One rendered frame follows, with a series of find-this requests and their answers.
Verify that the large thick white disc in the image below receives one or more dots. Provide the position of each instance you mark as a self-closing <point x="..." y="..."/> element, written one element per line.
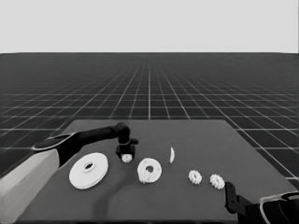
<point x="84" y="180"/>

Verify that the small white toothed gear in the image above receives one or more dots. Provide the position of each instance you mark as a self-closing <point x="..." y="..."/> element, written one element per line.
<point x="191" y="178"/>
<point x="213" y="182"/>
<point x="141" y="179"/>
<point x="128" y="160"/>

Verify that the white round pin carrier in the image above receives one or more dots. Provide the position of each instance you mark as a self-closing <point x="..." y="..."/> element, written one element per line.
<point x="155" y="175"/>

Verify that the small white T-shaped piece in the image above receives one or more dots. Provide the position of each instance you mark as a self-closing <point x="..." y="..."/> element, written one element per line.
<point x="172" y="155"/>

